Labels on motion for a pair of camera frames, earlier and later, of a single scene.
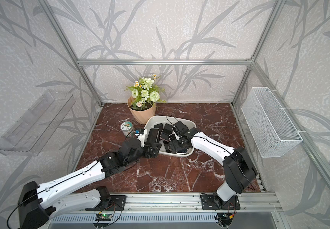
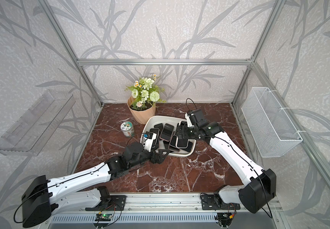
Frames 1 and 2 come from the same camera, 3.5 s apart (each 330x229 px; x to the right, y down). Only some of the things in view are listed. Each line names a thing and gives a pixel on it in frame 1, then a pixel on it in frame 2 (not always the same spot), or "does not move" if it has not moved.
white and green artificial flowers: x=145 y=94 does not move
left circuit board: x=103 y=217 does not move
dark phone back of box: x=159 y=126 does not move
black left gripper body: x=146 y=153 -> x=153 y=160
